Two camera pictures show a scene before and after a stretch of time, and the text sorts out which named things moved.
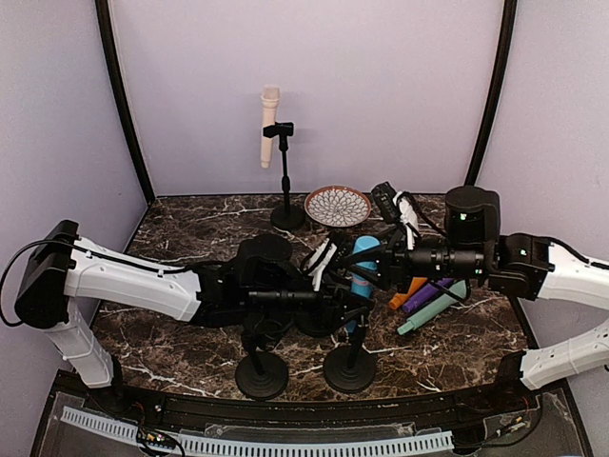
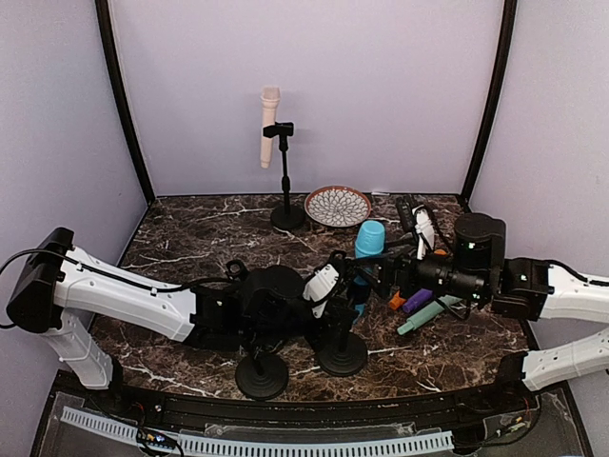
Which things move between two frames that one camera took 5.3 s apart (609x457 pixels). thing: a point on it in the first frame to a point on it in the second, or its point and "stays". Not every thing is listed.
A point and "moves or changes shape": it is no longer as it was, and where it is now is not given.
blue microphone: (361, 286) moves or changes shape
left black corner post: (104, 25) stays
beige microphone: (270, 97) stays
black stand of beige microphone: (287, 216) stays
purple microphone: (426, 293) moves or changes shape
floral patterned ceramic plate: (338, 206) stays
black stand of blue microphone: (352, 367) moves or changes shape
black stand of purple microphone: (261, 376) stays
